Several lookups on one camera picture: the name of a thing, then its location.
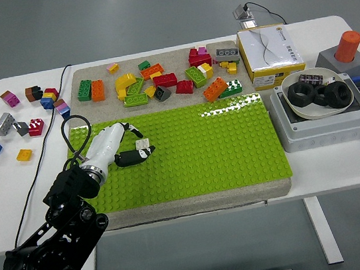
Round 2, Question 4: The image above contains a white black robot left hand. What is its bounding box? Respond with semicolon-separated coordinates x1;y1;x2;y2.
74;118;158;174

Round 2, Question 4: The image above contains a white square toy brick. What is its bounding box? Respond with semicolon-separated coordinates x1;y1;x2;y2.
134;138;151;150

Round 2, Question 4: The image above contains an orange long toy brick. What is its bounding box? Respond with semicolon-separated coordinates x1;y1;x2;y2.
89;78;108;103
201;75;230;103
139;63;165;81

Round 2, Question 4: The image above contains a lime green long toy brick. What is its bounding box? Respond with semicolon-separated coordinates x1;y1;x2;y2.
183;65;209;90
124;76;147;97
122;92;149;108

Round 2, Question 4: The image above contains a dark green long toy brick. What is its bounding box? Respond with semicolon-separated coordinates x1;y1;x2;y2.
74;78;94;103

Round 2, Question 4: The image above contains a yellow arch toy brick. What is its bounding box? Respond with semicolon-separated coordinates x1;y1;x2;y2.
113;71;138;92

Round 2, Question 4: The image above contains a blue yellow toy brick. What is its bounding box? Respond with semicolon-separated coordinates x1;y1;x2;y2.
39;92;58;112

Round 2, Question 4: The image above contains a yellow square toy brick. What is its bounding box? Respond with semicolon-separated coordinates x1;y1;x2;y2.
15;147;35;163

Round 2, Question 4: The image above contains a grey slope toy brick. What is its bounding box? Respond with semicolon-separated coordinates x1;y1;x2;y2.
12;120;31;138

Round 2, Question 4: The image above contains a brown black toy brick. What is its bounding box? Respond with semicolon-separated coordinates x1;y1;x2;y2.
24;84;45;104

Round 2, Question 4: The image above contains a red long toy brick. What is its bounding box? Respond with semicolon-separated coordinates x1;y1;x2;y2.
151;72;179;90

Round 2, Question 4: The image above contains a small dark green toy brick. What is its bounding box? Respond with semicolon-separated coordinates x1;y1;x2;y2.
137;59;152;72

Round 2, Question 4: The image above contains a green studded baseplate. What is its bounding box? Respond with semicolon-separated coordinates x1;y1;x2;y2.
62;88;294;218

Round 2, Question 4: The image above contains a silver toy brick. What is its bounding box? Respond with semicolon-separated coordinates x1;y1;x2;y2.
0;110;19;137

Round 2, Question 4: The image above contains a red square toy brick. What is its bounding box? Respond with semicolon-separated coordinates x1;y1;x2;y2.
174;78;195;96

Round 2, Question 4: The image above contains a pink brown toy brick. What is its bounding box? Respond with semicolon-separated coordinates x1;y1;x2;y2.
0;88;22;110

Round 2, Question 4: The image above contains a white yellow toy brick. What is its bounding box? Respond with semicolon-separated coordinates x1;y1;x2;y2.
197;62;216;81

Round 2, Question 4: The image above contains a large red toy brick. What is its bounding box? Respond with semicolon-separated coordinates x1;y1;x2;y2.
187;45;214;70

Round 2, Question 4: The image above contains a grey long toy brick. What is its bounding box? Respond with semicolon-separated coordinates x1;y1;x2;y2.
215;45;241;65

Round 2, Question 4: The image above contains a grey-brown foam mat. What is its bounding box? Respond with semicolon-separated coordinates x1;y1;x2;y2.
61;34;295;235

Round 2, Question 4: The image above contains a pink blue brown brick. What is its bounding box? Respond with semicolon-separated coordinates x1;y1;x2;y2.
53;97;72;121

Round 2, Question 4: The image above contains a red white printed brick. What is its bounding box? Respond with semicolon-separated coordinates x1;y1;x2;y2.
26;116;46;138

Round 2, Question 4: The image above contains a grey black slope brick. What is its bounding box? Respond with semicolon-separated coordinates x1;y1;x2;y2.
152;84;173;103

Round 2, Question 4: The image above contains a green white printed brick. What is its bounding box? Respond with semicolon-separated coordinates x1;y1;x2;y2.
217;78;245;99

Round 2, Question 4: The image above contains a white yellow cardboard box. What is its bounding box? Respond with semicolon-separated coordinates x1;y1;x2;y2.
234;21;309;93

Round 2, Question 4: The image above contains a small silver clear device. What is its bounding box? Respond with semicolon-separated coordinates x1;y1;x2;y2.
231;2;258;31

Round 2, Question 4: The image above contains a large black hex nut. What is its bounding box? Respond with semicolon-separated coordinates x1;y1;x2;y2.
286;79;317;107
322;78;356;110

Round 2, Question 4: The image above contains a cream bowl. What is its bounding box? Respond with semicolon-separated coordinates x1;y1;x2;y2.
279;62;360;124

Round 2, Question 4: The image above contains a dark striped block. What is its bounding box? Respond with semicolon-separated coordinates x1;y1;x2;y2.
298;70;324;88

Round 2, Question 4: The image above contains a small black hex nut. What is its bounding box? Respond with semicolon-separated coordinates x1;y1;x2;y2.
311;83;331;108

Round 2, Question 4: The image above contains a grey plastic junction box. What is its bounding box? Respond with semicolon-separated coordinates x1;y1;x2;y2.
266;69;360;156

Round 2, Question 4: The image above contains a grey block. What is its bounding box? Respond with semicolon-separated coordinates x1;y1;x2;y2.
312;44;360;82

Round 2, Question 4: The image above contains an orange cylinder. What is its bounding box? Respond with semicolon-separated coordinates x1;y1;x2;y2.
331;29;360;65

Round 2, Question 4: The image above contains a thin black device cable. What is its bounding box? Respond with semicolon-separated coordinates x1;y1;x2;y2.
244;0;287;29

